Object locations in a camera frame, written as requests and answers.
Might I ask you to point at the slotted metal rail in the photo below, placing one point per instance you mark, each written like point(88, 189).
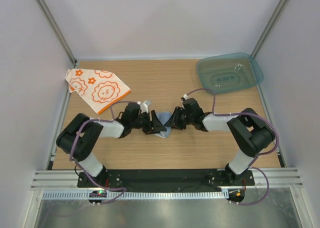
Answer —
point(102, 195)

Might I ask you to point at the teal plastic tub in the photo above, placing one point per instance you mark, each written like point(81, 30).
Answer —
point(229, 72)

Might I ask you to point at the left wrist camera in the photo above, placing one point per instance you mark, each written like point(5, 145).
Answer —
point(144, 106)

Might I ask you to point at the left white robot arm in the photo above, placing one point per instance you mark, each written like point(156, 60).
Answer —
point(81, 134)

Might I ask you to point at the blue terry towel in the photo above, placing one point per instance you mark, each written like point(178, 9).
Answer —
point(164, 118)

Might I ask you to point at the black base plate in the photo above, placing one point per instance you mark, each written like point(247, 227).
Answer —
point(166, 178)

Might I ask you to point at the white orange flower towel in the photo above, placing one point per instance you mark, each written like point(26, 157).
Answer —
point(98, 88)

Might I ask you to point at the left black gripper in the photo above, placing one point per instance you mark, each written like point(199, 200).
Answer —
point(155, 124)

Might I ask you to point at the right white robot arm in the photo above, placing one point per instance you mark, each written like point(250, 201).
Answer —
point(251, 132)

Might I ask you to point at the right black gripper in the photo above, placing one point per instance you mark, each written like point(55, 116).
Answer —
point(174, 122)

